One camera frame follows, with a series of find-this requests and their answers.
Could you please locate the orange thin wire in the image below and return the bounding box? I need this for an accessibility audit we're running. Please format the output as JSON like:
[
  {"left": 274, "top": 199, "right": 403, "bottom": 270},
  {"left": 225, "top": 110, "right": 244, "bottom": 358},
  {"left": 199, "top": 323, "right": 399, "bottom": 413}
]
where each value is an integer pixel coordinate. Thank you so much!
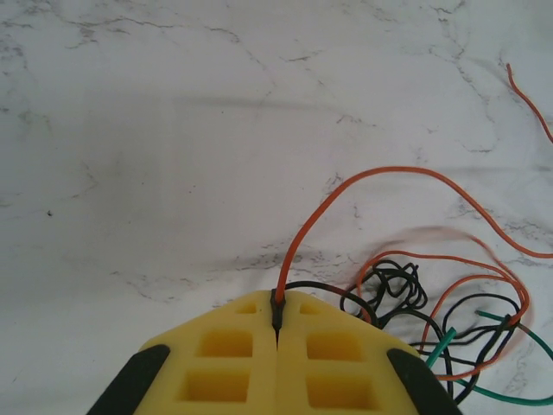
[
  {"left": 505, "top": 63, "right": 553, "bottom": 144},
  {"left": 276, "top": 166, "right": 553, "bottom": 303},
  {"left": 357, "top": 227, "right": 531, "bottom": 382}
]

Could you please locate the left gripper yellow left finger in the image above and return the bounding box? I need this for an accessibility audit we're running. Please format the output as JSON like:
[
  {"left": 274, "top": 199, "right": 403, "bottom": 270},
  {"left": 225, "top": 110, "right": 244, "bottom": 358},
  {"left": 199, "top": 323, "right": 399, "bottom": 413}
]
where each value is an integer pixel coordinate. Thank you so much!
[{"left": 88, "top": 289, "right": 278, "bottom": 415}]

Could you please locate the green thin wire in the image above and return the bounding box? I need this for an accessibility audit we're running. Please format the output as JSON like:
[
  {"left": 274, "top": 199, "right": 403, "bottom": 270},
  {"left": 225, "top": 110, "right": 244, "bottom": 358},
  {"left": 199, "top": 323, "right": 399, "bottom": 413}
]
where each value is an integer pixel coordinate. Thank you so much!
[
  {"left": 424, "top": 327, "right": 553, "bottom": 408},
  {"left": 474, "top": 310, "right": 553, "bottom": 361}
]

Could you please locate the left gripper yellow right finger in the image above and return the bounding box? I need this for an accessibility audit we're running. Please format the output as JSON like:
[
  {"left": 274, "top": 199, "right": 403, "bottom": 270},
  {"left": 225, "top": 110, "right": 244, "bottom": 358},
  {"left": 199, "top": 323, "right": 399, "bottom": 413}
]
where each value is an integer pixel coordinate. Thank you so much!
[{"left": 276, "top": 289, "right": 464, "bottom": 415}]

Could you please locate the black thin wire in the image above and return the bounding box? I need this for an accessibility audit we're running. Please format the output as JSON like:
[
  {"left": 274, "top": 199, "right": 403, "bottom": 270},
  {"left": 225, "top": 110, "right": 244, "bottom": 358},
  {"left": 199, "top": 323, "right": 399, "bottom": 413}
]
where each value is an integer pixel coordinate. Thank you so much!
[
  {"left": 270, "top": 259, "right": 429, "bottom": 342},
  {"left": 414, "top": 293, "right": 526, "bottom": 399}
]

